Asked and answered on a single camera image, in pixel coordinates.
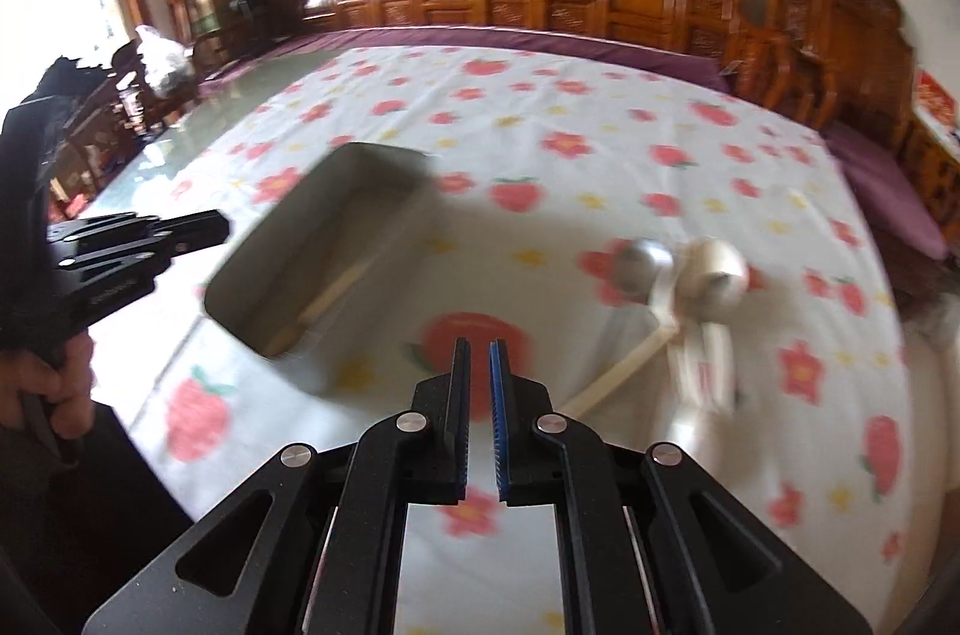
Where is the person's left hand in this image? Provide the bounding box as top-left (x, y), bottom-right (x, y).
top-left (0, 333), bottom-right (96, 442)

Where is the white ceramic spoon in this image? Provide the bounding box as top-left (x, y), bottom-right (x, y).
top-left (667, 237), bottom-right (751, 418)

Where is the person's dark clothing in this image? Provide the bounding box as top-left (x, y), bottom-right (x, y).
top-left (0, 401), bottom-right (197, 635)

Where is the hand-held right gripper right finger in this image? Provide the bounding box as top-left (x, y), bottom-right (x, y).
top-left (489, 339), bottom-right (875, 635)

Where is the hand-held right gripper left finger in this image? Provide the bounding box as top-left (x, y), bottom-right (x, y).
top-left (82, 339), bottom-right (472, 635)

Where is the dark wooden cabinet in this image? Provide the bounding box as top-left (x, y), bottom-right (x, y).
top-left (166, 0), bottom-right (277, 70)

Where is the small purple seat cushion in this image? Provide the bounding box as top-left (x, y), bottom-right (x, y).
top-left (821, 121), bottom-right (951, 262)

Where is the wooden side table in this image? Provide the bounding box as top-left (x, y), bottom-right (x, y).
top-left (896, 110), bottom-right (960, 235)

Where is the long purple seat cushion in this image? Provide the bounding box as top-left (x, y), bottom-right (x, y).
top-left (201, 26), bottom-right (734, 97)

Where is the floral tablecloth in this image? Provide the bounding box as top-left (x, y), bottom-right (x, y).
top-left (126, 46), bottom-right (914, 635)

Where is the carved wooden armchair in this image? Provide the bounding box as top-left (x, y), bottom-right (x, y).
top-left (731, 0), bottom-right (917, 135)

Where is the red paper packet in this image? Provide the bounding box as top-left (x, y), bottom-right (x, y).
top-left (913, 71), bottom-right (960, 120)

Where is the dark wooden chair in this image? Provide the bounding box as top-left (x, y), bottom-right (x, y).
top-left (45, 41), bottom-right (188, 223)

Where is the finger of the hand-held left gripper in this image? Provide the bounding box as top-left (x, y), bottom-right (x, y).
top-left (58, 241), bottom-right (181, 287)
top-left (46, 209), bottom-right (231, 253)

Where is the grey metal tray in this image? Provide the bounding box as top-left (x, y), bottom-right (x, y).
top-left (202, 142), bottom-right (434, 397)

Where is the clear plastic bag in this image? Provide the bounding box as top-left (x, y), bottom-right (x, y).
top-left (135, 25), bottom-right (197, 100)

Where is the wooden chopstick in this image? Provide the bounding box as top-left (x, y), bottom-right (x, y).
top-left (264, 251), bottom-right (377, 357)

